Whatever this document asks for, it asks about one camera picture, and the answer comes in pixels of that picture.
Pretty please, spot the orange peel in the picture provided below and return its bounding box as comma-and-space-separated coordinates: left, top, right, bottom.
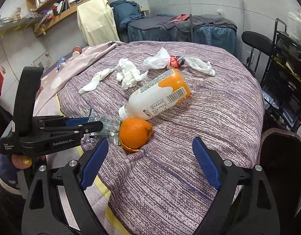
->
119, 118, 153, 153

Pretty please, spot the clear green-print wrapper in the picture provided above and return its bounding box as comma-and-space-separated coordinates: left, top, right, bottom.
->
82, 109, 123, 147

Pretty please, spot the pile of small boxes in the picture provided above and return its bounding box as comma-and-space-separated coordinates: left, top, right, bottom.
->
8, 7, 37, 21

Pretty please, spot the red wrapper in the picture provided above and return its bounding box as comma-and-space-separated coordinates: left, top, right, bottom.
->
168, 55, 187, 69

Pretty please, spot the brown trash bin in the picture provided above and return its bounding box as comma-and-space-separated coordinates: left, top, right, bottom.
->
258, 128, 301, 226

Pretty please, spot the clear bottle red cap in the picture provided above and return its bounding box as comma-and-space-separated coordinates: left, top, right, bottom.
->
291, 10, 301, 43

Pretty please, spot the black stool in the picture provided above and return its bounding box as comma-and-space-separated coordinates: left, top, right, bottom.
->
241, 31, 274, 74

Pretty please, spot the blue-skirted massage bed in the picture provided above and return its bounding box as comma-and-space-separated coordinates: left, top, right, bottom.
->
127, 15, 238, 57

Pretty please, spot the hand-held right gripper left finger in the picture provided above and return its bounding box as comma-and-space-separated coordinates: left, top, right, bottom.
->
21, 138, 109, 235

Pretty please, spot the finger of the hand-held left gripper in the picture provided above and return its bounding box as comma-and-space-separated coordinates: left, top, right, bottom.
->
63, 117, 90, 127
45, 121, 104, 139

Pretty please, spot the cream hanging cloth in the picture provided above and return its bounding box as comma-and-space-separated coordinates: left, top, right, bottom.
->
77, 0, 120, 47

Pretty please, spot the white wall chart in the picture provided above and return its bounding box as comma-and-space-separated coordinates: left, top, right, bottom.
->
33, 51, 53, 69

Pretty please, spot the yellow-striped bed sheet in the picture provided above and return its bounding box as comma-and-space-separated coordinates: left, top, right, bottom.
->
33, 137, 131, 235

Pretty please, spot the glass wall shelf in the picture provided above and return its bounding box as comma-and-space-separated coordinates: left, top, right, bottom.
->
0, 15, 47, 33

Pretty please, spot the black mesh drawer cart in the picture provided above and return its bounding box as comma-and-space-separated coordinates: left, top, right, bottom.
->
260, 18, 301, 133

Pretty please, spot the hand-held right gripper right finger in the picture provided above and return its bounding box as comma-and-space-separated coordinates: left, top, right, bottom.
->
192, 136, 280, 235

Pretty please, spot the white orange drink bottle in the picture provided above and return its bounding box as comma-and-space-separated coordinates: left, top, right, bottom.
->
118, 69, 192, 121

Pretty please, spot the purple striped blanket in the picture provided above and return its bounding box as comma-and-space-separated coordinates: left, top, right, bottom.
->
58, 40, 265, 235

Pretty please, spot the red cloth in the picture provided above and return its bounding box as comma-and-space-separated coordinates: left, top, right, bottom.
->
170, 15, 191, 23

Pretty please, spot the white twisted tissue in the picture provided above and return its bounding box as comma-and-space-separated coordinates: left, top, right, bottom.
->
79, 68, 115, 95

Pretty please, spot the person's left hand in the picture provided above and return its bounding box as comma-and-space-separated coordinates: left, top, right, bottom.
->
11, 155, 33, 170

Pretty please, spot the blue cloth pile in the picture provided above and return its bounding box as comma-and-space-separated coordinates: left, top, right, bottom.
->
109, 0, 145, 30

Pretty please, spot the pink dotted blanket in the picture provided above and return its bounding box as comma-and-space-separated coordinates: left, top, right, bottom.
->
34, 40, 127, 118

